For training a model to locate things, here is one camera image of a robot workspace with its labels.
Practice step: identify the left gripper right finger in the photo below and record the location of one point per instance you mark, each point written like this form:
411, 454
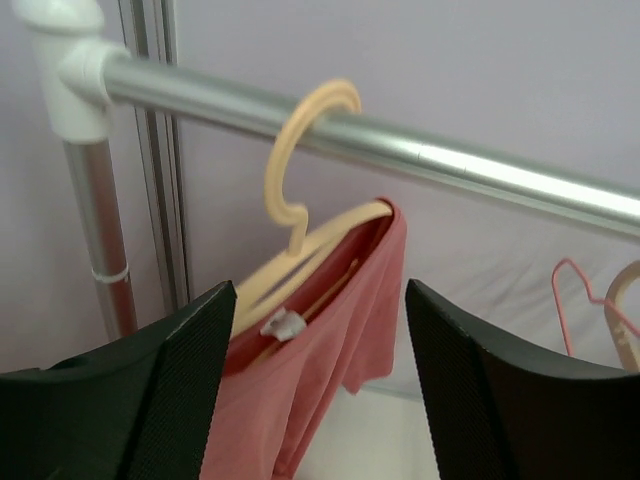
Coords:
501, 407

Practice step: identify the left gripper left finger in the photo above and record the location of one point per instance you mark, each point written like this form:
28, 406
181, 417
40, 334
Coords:
136, 408

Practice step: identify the dusty red t shirt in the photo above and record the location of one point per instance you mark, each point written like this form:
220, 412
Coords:
273, 396

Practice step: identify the beige hanger with teal shirt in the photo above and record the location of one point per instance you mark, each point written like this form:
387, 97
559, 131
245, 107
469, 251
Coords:
621, 329

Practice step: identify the beige hanger with red shirt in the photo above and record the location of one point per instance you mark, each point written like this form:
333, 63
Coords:
269, 286

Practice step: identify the white metal clothes rack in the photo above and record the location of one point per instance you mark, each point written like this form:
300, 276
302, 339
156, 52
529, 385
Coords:
82, 75

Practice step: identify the left aluminium frame post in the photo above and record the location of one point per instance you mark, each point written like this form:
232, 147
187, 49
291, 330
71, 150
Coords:
149, 32

